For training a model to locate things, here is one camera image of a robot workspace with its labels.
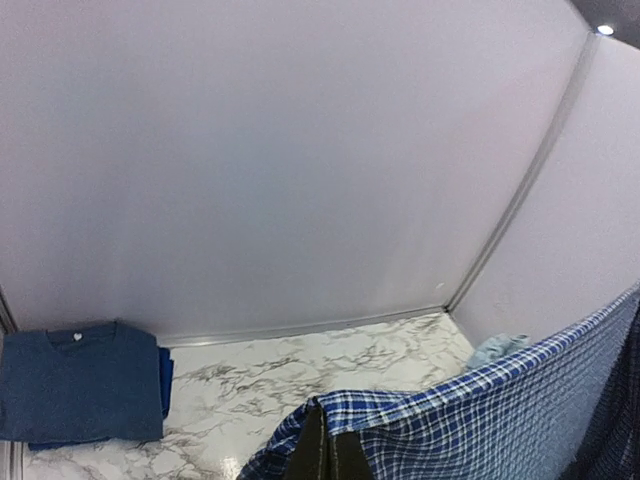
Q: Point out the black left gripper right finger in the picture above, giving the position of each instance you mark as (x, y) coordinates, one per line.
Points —
(349, 460)

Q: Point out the light blue crumpled garment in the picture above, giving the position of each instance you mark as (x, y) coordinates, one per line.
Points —
(495, 348)

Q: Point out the folded dark blue t-shirt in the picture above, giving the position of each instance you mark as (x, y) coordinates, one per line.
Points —
(84, 385)

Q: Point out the ceiling spot lamp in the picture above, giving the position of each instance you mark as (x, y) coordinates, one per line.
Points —
(605, 29)

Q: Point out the blue plaid button shirt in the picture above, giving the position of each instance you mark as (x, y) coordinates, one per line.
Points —
(566, 407)

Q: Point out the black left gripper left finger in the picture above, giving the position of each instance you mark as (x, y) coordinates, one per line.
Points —
(311, 457)

